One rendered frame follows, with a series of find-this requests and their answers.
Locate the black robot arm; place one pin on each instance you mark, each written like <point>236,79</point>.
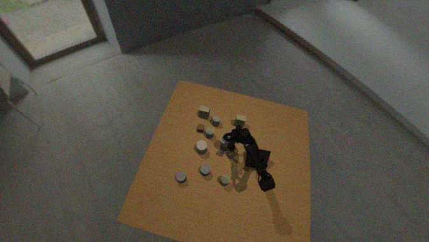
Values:
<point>267,182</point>

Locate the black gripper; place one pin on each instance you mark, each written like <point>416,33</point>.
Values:
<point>231,145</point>

